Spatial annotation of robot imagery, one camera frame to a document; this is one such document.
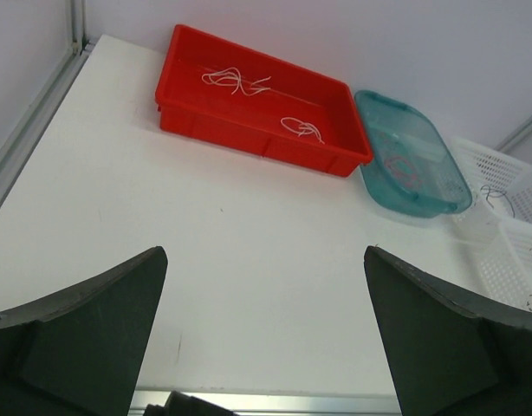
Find aluminium frame post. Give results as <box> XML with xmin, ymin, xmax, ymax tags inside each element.
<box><xmin>495</xmin><ymin>114</ymin><xmax>532</xmax><ymax>153</ymax></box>
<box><xmin>0</xmin><ymin>1</ymin><xmax>88</xmax><ymax>207</ymax></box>

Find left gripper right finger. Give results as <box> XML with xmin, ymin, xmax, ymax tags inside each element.
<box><xmin>364</xmin><ymin>246</ymin><xmax>532</xmax><ymax>415</ymax></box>

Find teal translucent plastic bin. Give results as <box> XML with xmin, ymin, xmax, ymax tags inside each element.
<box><xmin>354</xmin><ymin>90</ymin><xmax>472</xmax><ymax>218</ymax></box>

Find purple wires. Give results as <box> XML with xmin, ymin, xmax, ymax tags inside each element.
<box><xmin>480</xmin><ymin>184</ymin><xmax>518</xmax><ymax>220</ymax></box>

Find lower white perforated basket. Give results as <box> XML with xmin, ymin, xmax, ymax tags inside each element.
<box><xmin>477</xmin><ymin>220</ymin><xmax>532</xmax><ymax>312</ymax></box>

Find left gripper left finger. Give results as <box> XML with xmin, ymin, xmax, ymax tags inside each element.
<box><xmin>0</xmin><ymin>246</ymin><xmax>168</xmax><ymax>415</ymax></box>

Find upper white perforated basket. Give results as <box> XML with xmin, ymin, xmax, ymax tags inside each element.
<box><xmin>443</xmin><ymin>136</ymin><xmax>532</xmax><ymax>248</ymax></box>

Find left aluminium frame post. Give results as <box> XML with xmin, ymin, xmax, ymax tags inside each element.
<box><xmin>0</xmin><ymin>1</ymin><xmax>88</xmax><ymax>207</ymax></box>

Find white wires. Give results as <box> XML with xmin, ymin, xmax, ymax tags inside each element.
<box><xmin>200</xmin><ymin>66</ymin><xmax>327</xmax><ymax>146</ymax></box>

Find red plastic bin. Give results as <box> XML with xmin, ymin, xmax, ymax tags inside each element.
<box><xmin>155</xmin><ymin>24</ymin><xmax>373</xmax><ymax>178</ymax></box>

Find right aluminium frame post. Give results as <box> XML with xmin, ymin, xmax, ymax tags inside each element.
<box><xmin>495</xmin><ymin>114</ymin><xmax>532</xmax><ymax>153</ymax></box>

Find white perforated basket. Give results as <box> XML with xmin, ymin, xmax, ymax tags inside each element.
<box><xmin>443</xmin><ymin>136</ymin><xmax>532</xmax><ymax>248</ymax></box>
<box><xmin>477</xmin><ymin>220</ymin><xmax>532</xmax><ymax>312</ymax></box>

